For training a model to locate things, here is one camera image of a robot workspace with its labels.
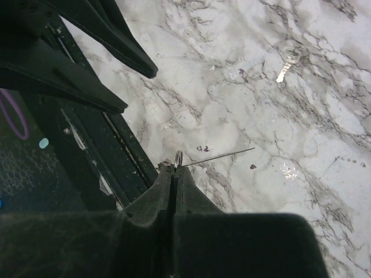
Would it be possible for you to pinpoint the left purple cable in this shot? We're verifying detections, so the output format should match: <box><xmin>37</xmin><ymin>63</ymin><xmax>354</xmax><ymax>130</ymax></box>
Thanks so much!
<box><xmin>0</xmin><ymin>88</ymin><xmax>30</xmax><ymax>141</ymax></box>

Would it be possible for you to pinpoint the silver key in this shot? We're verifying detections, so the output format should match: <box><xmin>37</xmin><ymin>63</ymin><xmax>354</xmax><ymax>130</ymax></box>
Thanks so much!
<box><xmin>276</xmin><ymin>49</ymin><xmax>301</xmax><ymax>83</ymax></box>

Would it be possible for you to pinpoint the black mounting rail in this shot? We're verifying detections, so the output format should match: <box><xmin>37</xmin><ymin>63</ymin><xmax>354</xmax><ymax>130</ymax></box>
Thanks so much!
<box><xmin>17</xmin><ymin>17</ymin><xmax>160</xmax><ymax>212</ymax></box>

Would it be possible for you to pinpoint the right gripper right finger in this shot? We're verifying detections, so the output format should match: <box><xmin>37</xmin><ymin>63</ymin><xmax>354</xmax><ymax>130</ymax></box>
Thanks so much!
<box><xmin>173</xmin><ymin>166</ymin><xmax>226</xmax><ymax>277</ymax></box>

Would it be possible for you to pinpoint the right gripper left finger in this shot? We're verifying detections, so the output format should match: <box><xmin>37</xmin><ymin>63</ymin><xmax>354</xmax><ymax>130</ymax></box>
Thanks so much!
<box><xmin>123</xmin><ymin>165</ymin><xmax>174</xmax><ymax>277</ymax></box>

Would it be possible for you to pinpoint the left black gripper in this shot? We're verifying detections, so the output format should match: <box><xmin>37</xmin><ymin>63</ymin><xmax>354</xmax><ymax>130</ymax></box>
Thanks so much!
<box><xmin>1</xmin><ymin>0</ymin><xmax>158</xmax><ymax>114</ymax></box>

